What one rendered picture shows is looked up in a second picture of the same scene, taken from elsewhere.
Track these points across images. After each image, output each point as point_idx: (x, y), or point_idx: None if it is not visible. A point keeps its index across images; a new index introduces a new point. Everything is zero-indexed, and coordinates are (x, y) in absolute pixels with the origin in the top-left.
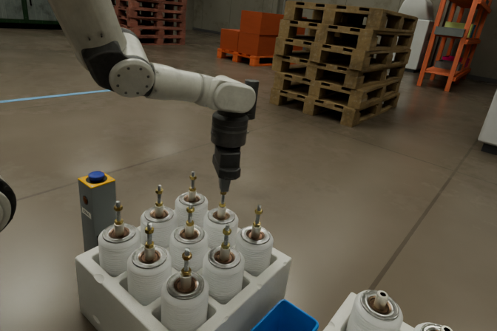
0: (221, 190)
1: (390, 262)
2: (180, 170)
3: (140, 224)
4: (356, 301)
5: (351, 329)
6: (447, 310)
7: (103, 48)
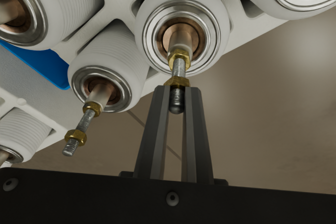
0: (155, 89)
1: (174, 153)
2: None
3: None
4: (4, 141)
5: (15, 115)
6: (128, 154)
7: None
